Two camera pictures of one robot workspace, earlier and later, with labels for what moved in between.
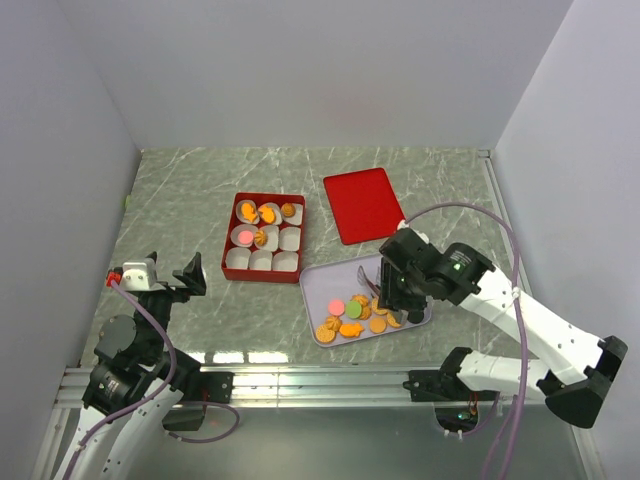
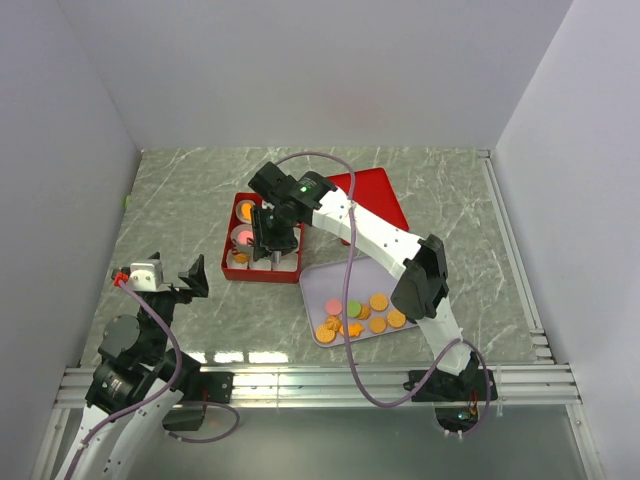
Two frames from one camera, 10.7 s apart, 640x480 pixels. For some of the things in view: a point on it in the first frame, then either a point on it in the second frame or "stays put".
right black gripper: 389,293 to 262,239
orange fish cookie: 249,212 stays put
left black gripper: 191,275 stays put
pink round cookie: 245,237 stays put
